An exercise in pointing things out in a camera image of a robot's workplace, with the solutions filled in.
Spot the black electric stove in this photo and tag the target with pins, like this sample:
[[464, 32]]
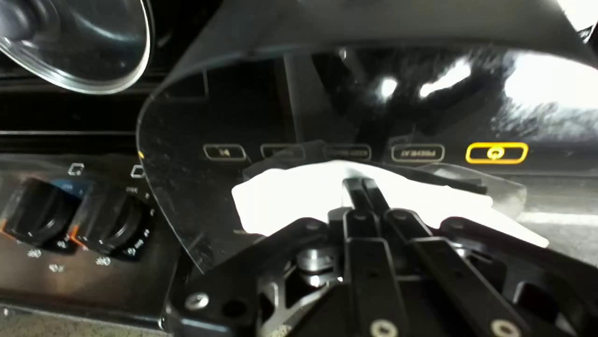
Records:
[[81, 232]]

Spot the black air fryer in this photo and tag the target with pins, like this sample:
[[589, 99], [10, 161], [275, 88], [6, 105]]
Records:
[[376, 80]]

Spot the white paper towel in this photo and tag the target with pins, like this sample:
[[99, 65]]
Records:
[[277, 196]]

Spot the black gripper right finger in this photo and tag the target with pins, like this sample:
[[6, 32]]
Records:
[[479, 305]]

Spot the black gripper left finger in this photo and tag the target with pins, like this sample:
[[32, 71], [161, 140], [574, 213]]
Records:
[[374, 296]]

